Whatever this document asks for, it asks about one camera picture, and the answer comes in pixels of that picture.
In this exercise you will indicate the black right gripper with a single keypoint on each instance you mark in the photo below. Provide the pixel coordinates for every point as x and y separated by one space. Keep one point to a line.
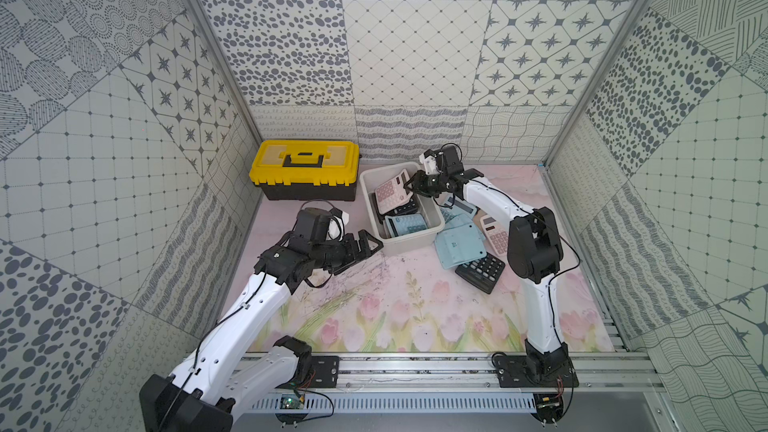
425 183

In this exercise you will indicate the black calculator face down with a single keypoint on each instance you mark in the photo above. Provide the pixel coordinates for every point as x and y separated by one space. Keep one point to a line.
411 207

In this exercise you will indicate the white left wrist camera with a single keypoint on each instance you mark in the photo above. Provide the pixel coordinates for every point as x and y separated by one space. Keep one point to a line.
337 225

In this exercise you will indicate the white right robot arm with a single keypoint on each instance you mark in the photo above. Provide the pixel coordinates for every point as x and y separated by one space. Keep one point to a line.
534 249

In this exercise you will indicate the light blue calculator face down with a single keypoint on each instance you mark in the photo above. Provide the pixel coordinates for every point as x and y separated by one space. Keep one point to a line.
459 244

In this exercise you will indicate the pink calculator face down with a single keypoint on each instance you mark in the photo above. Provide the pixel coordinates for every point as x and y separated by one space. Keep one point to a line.
392 193

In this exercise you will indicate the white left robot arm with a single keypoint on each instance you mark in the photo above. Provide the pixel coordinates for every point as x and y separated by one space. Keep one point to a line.
207 391

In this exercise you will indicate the teal calculator face up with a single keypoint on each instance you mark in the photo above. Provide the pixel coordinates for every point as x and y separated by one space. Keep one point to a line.
454 207

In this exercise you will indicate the light blue calculator back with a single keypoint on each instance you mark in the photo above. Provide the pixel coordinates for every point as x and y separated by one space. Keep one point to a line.
398 226

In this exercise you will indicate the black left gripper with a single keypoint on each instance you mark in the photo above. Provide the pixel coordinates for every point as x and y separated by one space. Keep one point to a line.
346 249

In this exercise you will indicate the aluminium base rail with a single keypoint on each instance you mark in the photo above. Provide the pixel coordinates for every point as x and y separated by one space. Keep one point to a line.
423 383

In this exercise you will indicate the white plastic storage box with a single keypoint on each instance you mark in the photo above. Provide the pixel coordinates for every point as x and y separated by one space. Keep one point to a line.
372 178

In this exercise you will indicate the yellow and black toolbox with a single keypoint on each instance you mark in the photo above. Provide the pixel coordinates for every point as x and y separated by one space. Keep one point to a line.
306 170

